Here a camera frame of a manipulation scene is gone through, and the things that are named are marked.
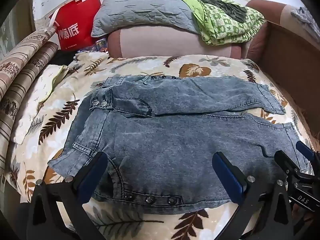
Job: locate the brown cardboard box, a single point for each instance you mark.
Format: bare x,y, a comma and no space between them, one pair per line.
287,62

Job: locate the blue denim pants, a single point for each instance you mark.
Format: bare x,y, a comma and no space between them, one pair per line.
162,142

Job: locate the green checked cloth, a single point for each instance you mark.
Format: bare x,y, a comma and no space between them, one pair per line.
220,27

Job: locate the leaf print blanket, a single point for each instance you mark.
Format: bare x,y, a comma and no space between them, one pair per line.
195,67

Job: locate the white small-print pillow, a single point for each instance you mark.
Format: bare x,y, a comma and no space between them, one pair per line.
32,100

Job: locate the black cloth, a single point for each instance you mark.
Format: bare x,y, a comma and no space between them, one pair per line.
61,58

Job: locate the dark grey-green cloth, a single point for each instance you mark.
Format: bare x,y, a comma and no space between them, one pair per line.
230,8

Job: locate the colourful printed packet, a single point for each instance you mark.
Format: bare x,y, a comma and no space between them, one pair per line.
101,45

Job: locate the brown striped patterned fabric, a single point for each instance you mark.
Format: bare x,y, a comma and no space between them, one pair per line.
22,62

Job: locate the grey knitted cloth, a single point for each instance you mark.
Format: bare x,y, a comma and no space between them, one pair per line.
303,15

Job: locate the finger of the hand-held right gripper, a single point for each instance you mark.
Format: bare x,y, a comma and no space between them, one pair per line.
286,163
304,151

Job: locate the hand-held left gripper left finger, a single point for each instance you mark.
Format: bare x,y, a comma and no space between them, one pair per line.
96,170

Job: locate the red paper bag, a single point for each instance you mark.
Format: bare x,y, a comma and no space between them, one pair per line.
75,30

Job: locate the grey quilted pillow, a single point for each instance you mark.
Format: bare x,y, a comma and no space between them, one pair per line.
140,7

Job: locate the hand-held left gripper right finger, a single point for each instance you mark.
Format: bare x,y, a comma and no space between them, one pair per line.
226,172

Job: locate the pink and brown sofa cushion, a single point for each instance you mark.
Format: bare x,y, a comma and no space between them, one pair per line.
162,42

